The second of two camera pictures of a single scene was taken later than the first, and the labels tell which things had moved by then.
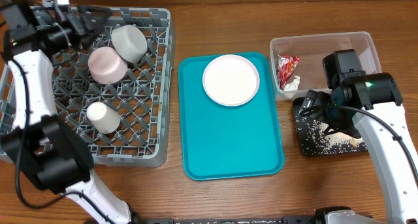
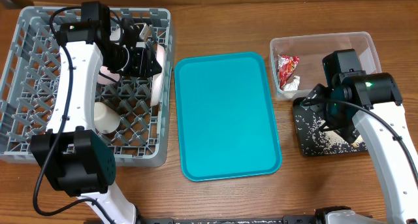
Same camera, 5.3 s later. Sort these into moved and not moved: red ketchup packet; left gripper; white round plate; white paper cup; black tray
Moved: left gripper; white round plate
Not moved: white paper cup; black tray; red ketchup packet
